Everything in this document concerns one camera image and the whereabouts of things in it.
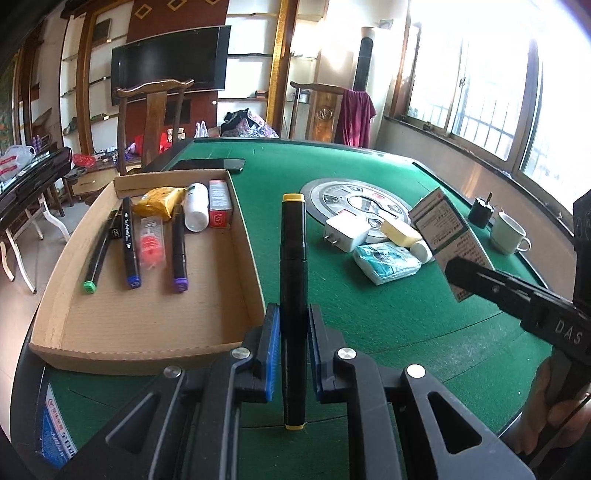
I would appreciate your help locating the cardboard box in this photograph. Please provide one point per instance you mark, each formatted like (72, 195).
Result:
(184, 318)

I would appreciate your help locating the dark red cloth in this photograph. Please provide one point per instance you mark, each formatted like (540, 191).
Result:
(355, 120)

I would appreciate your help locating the gold framed display shelf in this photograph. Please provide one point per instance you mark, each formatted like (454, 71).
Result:
(277, 69)

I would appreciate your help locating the clear packet red number candle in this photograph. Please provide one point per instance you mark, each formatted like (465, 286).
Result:
(152, 242)

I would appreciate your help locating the white charger plug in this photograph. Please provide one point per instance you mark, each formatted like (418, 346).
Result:
(346, 228)

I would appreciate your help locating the pink white plastic bag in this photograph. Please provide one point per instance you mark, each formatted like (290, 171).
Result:
(201, 130)

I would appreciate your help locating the black smartphone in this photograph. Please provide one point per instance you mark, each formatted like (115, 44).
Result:
(207, 164)

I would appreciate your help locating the red and white box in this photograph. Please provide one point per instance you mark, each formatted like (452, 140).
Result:
(219, 207)

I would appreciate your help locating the floral clothes pile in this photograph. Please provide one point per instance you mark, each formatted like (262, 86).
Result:
(249, 124)

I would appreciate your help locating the large window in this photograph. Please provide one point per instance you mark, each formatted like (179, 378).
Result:
(485, 92)

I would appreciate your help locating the small white bottle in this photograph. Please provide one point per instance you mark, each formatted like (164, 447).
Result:
(422, 251)

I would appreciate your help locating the black marker yellow cap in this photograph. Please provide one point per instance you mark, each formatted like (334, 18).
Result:
(294, 258)

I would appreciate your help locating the dark glossy console table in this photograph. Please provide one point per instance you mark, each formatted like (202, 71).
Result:
(32, 170)

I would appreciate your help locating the teal white tissue pack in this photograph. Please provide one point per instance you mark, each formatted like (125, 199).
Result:
(385, 263)

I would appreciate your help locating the dark wooden chair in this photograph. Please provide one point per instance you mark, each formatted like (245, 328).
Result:
(154, 120)

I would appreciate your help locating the low wooden coffee table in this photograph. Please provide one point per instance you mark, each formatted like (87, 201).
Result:
(92, 182)

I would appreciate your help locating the person's right hand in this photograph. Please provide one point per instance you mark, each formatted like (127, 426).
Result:
(531, 415)

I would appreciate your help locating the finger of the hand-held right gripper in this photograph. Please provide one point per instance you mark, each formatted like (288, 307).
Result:
(480, 281)

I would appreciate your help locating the yellow snack packet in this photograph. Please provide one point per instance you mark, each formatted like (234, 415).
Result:
(159, 198)

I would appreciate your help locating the white bottle green label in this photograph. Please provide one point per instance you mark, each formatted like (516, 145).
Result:
(196, 207)

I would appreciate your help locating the black marker blue cap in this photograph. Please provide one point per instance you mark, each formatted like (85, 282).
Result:
(129, 244)

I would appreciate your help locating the black marker green cap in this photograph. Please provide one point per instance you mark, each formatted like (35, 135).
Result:
(99, 258)

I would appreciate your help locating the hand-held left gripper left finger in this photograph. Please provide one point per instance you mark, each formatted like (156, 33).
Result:
(272, 350)

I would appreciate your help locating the red plastic bag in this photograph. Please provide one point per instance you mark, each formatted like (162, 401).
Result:
(83, 160)

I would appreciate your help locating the white printed medicine box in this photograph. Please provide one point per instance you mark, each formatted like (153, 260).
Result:
(443, 226)

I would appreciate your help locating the floral wall painting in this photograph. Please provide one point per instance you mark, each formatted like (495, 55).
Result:
(7, 115)

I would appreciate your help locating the round table control panel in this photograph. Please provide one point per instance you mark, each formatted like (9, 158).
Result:
(351, 198)

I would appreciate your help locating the white mug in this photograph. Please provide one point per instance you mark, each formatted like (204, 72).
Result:
(505, 230)

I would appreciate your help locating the wooden chair gold carved back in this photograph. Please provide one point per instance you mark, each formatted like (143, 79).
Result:
(323, 115)

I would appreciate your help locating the black flat television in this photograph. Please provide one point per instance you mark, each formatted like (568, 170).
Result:
(171, 64)

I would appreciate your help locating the small black jar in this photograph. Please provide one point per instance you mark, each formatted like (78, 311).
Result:
(480, 212)

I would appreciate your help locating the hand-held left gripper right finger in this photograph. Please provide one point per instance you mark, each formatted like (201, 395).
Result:
(316, 350)

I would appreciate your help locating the dark wooden television cabinet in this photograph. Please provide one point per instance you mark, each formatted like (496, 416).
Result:
(201, 115)

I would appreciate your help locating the white standing air conditioner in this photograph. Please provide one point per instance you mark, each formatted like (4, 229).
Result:
(364, 60)

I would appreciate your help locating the black marker purple cap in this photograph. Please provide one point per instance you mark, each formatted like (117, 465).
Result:
(179, 254)

